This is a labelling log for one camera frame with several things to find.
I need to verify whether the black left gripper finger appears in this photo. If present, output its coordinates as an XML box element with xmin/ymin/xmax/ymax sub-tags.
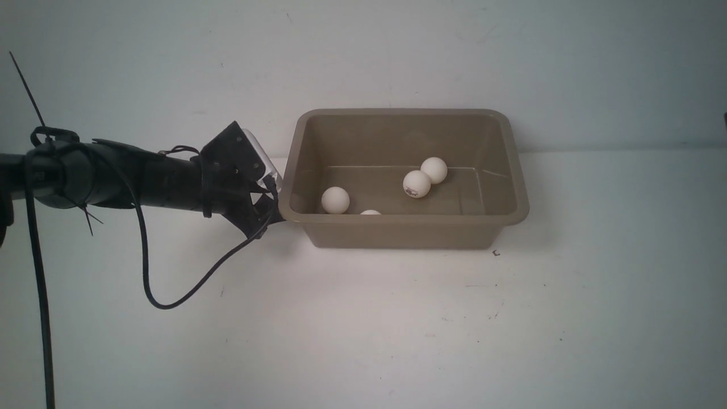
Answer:
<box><xmin>264</xmin><ymin>194</ymin><xmax>285</xmax><ymax>226</ymax></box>

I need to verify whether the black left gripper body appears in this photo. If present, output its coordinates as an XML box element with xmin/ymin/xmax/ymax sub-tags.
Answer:
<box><xmin>198</xmin><ymin>160</ymin><xmax>269</xmax><ymax>239</ymax></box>

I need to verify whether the tan plastic storage bin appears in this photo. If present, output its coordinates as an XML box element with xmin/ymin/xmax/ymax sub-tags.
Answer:
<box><xmin>279</xmin><ymin>108</ymin><xmax>530</xmax><ymax>249</ymax></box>

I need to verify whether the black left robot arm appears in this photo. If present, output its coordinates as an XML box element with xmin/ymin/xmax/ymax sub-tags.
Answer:
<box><xmin>30</xmin><ymin>136</ymin><xmax>283</xmax><ymax>236</ymax></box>

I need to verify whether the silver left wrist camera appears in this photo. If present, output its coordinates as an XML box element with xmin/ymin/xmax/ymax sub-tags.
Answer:
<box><xmin>200</xmin><ymin>120</ymin><xmax>283</xmax><ymax>194</ymax></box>

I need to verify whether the black cable tie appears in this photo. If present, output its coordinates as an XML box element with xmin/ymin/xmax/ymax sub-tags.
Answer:
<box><xmin>9</xmin><ymin>51</ymin><xmax>46</xmax><ymax>127</ymax></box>

